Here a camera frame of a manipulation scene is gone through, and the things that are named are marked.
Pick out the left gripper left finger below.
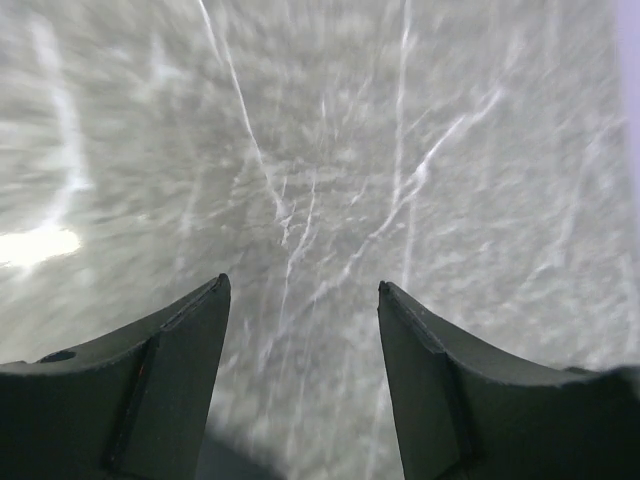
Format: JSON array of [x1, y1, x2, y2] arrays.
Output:
[[1, 275, 231, 479]]

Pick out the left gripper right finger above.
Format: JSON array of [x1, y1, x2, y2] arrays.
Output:
[[378, 282, 639, 479]]

